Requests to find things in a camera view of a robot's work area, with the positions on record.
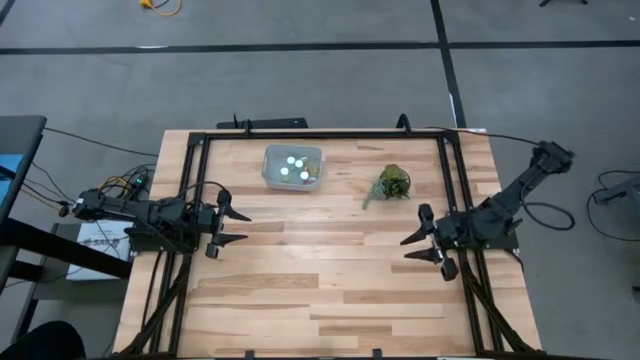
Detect control box with green light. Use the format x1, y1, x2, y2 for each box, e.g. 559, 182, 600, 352
126, 171, 151, 190

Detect white plastic basket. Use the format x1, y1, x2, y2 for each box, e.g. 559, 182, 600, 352
261, 143, 324, 193

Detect black side desk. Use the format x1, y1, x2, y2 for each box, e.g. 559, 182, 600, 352
0, 115, 134, 297

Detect black power strip box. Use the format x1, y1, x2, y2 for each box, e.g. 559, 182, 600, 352
215, 116, 309, 131

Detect person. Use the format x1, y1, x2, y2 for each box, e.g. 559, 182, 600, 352
0, 320, 87, 360

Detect black floor cable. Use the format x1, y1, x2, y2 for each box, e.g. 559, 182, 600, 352
42, 126, 160, 159
585, 169, 640, 244

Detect potted succulent plant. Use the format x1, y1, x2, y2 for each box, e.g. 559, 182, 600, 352
362, 163, 412, 211

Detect white printed box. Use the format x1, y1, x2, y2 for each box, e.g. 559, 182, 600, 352
66, 219, 133, 282

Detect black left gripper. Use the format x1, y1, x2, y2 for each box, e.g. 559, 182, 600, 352
193, 188, 253, 260

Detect yellow floor cable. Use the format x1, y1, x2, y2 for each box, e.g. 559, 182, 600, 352
139, 0, 183, 18

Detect grey floor device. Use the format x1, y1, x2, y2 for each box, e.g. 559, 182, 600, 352
593, 175, 640, 207

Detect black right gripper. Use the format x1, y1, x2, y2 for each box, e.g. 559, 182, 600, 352
399, 202, 474, 283

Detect black metal table frame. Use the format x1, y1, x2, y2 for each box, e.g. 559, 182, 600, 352
119, 127, 542, 360

